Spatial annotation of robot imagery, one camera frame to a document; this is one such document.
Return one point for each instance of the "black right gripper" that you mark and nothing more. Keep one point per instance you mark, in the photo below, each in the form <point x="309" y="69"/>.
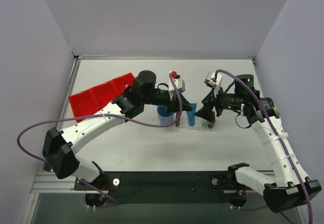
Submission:
<point x="215" y="103"/>

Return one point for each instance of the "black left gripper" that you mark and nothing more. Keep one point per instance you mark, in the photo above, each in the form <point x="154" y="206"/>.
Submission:
<point x="173" y="103"/>

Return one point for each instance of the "blue toothpaste tube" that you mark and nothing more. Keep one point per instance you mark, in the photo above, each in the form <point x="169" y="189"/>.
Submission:
<point x="191" y="115"/>

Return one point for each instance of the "blue plastic cup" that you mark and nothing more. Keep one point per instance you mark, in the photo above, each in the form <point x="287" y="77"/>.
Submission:
<point x="165" y="119"/>

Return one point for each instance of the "clear textured holder with wood ends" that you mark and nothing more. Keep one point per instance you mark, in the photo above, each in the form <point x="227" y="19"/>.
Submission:
<point x="178" y="121"/>

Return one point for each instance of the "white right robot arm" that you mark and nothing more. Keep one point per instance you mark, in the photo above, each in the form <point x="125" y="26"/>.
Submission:
<point x="291" y="186"/>

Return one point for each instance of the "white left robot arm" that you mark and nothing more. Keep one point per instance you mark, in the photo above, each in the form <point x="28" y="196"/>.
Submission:
<point x="61" y="147"/>

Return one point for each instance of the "clear textured glass tray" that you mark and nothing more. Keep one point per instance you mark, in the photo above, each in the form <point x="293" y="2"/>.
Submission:
<point x="186" y="128"/>

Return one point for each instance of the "red plastic compartment bin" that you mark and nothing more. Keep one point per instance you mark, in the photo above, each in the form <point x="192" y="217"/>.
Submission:
<point x="90" y="101"/>

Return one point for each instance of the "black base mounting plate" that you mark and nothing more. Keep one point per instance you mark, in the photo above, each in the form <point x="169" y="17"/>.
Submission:
<point x="171" y="187"/>

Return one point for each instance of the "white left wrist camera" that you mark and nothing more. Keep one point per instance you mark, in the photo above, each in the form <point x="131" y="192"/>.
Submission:
<point x="179" y="83"/>

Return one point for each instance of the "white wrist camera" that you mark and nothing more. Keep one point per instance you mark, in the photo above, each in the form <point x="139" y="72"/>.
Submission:
<point x="214" y="81"/>
<point x="179" y="83"/>

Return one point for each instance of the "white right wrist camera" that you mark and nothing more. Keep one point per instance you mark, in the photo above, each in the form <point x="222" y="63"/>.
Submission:
<point x="214" y="81"/>

